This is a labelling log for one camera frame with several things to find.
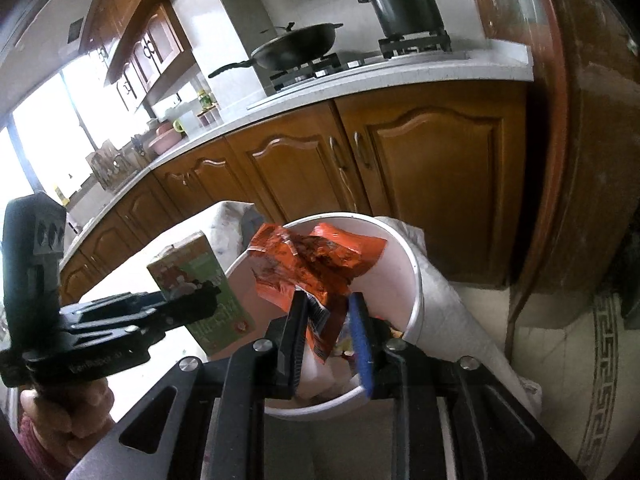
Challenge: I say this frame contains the green drink carton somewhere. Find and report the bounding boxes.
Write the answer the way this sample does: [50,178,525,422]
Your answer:
[146,231,255,356]

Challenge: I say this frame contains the orange snack wrapper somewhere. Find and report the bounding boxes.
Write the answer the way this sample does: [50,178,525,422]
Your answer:
[247,222,386,361]

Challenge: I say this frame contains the white foam block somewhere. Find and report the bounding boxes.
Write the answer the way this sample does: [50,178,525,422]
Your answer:
[295,346,337,400]

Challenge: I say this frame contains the pink white trash bin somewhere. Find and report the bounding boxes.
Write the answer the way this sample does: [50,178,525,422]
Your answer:
[226,212,423,422]

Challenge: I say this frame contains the person's left hand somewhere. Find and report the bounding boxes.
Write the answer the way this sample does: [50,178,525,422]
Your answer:
[18,378,115,479]

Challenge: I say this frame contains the yellow dish soap bottle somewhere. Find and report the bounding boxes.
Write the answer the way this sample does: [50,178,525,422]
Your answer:
[54,187,70,207]

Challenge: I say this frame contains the dish rack with utensils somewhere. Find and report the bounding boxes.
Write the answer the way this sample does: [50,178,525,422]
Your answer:
[86,134,151,192]

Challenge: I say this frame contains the floral white tablecloth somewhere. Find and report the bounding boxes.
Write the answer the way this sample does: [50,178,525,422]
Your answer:
[1,194,255,437]

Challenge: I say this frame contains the pink basin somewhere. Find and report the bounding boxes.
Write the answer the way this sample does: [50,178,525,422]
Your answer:
[149,119,184,155]

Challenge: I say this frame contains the lower wooden cabinets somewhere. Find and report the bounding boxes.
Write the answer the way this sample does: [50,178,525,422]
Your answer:
[61,80,526,304]

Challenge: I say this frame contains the wooden cabinets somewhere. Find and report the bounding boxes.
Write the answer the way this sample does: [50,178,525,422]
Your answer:
[61,80,526,304]
[80,0,196,112]

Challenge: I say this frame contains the condiment bottles set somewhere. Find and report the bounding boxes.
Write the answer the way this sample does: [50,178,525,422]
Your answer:
[196,90,221,126]

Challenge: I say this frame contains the upper wooden cabinets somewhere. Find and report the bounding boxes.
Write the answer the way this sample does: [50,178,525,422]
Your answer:
[80,0,196,112]

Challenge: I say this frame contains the gas stove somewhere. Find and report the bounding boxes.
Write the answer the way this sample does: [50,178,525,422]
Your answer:
[246,32,469,110]

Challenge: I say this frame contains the black wok with lid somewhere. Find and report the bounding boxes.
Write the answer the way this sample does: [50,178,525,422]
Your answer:
[208,23,344,78]

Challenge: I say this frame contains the black stock pot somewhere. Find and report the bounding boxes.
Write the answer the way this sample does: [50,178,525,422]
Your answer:
[357,0,445,39]

